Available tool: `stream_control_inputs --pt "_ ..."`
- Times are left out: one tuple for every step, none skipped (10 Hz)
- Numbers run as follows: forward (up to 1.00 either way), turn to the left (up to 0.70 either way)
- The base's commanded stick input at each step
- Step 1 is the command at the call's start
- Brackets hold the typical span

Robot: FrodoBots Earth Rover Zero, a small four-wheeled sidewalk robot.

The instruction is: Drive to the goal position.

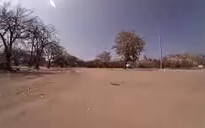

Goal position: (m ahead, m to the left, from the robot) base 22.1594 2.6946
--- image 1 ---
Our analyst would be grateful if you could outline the small tree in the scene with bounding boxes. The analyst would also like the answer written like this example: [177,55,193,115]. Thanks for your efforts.
[95,50,113,69]

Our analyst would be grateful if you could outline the small stone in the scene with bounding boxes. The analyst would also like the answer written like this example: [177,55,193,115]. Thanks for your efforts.
[110,80,124,87]

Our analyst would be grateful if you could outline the large leafy tree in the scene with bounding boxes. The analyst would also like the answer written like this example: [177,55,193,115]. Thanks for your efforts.
[112,30,147,69]

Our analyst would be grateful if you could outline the pale pole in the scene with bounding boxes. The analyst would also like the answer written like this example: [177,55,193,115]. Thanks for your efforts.
[157,31,164,70]

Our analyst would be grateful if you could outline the distant row of bushes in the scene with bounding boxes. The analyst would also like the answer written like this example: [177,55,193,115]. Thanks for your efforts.
[136,52,205,70]

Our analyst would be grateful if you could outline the row of bare trees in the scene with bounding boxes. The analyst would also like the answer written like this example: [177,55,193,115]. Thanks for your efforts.
[0,2,88,72]

